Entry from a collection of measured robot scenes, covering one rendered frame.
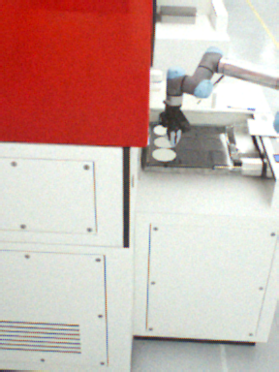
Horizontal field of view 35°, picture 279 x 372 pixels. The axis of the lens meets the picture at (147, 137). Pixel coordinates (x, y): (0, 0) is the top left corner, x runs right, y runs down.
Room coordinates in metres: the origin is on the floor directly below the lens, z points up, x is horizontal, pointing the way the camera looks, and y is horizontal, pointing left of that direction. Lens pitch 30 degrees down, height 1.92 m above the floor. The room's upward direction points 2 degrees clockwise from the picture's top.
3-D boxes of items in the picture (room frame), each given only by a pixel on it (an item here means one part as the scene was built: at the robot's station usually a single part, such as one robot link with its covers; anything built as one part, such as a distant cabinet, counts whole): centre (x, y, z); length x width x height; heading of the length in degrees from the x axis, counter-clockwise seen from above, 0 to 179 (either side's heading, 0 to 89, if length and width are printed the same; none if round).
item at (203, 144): (1.74, -0.19, 0.90); 0.34 x 0.34 x 0.01; 88
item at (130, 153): (1.55, 0.04, 1.02); 0.82 x 0.03 x 0.40; 178
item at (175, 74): (1.70, -0.11, 1.21); 0.09 x 0.08 x 0.11; 57
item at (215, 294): (1.81, -0.29, 0.41); 0.97 x 0.64 x 0.82; 178
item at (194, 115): (2.12, -0.29, 0.89); 0.62 x 0.35 x 0.14; 88
